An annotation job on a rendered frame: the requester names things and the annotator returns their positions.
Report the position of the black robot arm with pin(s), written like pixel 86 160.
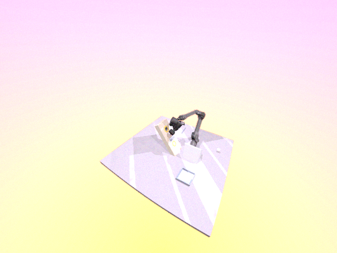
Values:
pixel 195 135

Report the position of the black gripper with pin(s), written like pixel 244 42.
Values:
pixel 172 131

